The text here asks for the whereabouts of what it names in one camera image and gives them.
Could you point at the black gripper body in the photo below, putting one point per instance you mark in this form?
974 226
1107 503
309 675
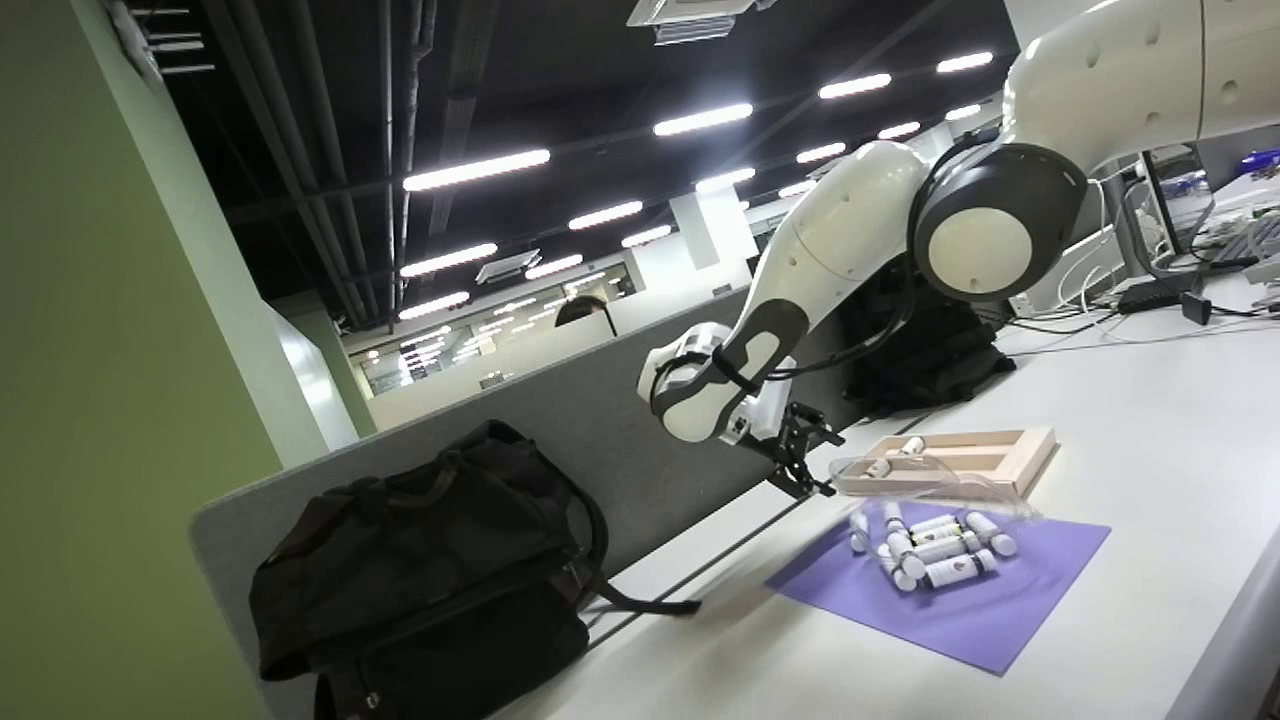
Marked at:
797 432

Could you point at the clear plastic clamshell container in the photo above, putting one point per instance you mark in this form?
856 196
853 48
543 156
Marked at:
985 568

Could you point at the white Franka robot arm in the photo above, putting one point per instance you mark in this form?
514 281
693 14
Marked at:
842 241

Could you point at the white bottle black band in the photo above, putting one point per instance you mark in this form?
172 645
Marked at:
935 523

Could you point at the long white bottle dark band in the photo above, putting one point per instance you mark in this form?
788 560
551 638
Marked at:
904 573

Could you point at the white bottle plain label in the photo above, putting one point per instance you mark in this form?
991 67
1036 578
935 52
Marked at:
939 549

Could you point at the black bag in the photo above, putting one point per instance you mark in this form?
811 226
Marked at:
946 362

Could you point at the wooden tray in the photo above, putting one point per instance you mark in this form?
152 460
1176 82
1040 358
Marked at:
1023 460

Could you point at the grey desk divider panel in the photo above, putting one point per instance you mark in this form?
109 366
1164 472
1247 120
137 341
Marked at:
574 427

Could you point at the black office chair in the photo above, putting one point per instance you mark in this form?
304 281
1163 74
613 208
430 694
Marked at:
584 313

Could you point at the fluorescent ceiling light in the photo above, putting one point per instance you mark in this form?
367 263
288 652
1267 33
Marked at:
448 263
477 170
967 63
433 306
853 87
606 212
646 239
702 119
822 153
727 177
555 267

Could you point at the purple mat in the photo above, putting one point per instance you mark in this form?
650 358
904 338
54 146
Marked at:
1040 601

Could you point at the grey computer box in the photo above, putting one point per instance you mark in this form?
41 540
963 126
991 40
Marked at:
1115 246

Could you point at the black backpack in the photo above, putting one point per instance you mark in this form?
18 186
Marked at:
425 573

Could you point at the black power adapter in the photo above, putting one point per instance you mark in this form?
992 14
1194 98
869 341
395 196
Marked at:
1197 311

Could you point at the computer monitor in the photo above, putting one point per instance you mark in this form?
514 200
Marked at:
1163 223

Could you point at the ceiling air vent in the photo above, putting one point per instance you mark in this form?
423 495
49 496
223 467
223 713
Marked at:
693 17

